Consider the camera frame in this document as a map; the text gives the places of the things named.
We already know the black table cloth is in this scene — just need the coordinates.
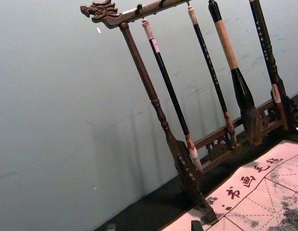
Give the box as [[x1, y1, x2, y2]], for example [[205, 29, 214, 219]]
[[93, 89, 298, 231]]

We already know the dark carved wooden brush rack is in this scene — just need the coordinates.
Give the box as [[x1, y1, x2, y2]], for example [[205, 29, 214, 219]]
[[79, 0, 298, 225]]

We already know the white practice cloth, red grid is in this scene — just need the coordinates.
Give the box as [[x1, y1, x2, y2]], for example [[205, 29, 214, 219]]
[[162, 139, 298, 231]]

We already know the black brush with white cap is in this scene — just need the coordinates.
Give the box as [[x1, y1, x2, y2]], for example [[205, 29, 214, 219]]
[[140, 18, 204, 174]]

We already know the thin black brush, white cap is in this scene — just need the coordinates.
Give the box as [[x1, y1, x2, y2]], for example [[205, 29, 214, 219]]
[[186, 4, 238, 150]]

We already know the plain pale wall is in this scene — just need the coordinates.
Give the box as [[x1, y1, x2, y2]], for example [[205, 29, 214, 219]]
[[0, 0, 298, 231]]

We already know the black brush with brown ferrule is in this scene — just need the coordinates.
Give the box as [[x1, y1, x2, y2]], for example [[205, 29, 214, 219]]
[[248, 0, 289, 132]]

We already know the large brush with tan handle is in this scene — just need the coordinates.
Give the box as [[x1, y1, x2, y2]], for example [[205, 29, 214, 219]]
[[207, 0, 264, 146]]

